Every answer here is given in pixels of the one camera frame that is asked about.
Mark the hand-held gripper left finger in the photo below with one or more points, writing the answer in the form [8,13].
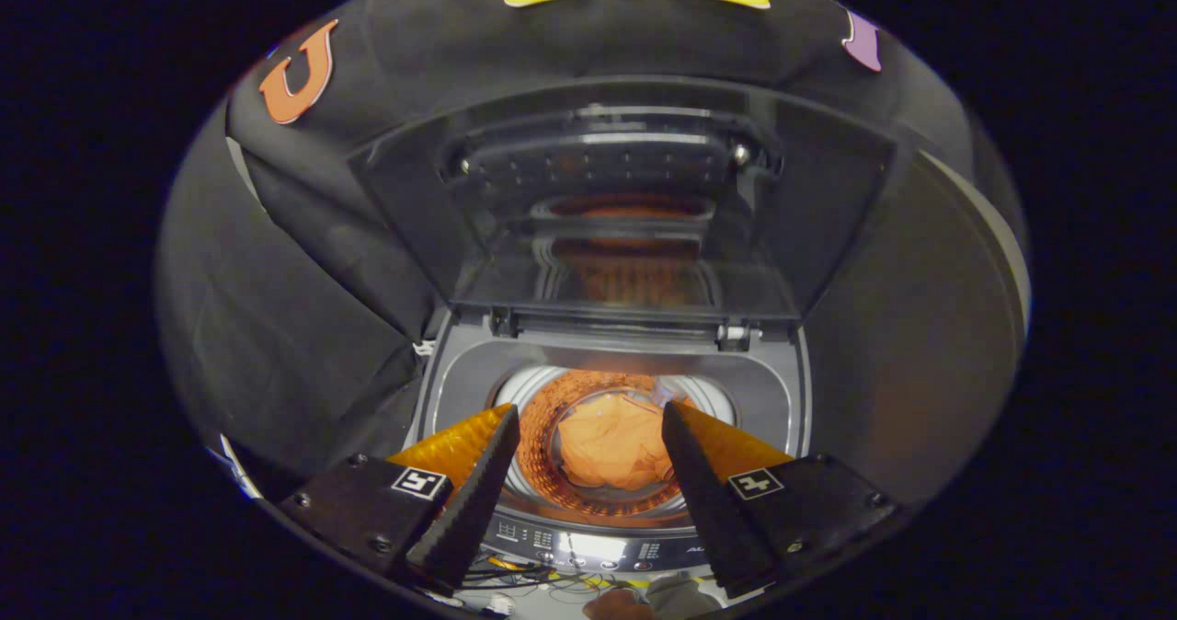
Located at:
[469,510]

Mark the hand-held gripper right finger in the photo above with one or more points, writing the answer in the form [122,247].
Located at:
[713,510]

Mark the orange yellow polo shirt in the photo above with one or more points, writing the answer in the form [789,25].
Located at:
[607,445]

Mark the dark glass washing machine lid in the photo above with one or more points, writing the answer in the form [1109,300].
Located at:
[625,234]

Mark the blue white sheet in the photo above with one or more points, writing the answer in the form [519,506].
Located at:
[241,473]

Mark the black backdrop cloth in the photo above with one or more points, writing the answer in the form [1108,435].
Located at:
[368,96]

